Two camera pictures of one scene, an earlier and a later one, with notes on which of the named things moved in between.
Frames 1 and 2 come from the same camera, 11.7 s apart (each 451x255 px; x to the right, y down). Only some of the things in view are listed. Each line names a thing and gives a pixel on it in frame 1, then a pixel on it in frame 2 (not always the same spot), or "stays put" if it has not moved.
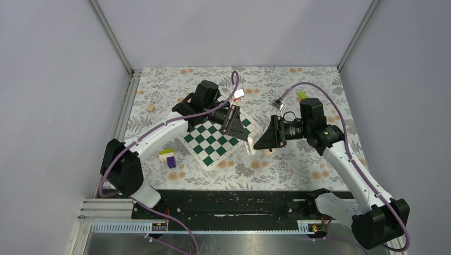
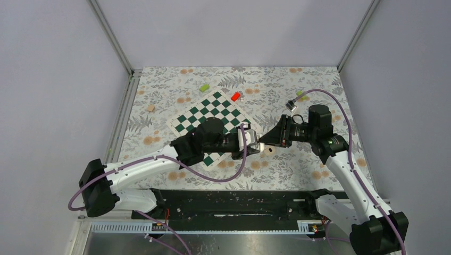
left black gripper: [232, 124] → [250, 150]
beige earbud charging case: [268, 152] stays put
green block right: [301, 94] stays put
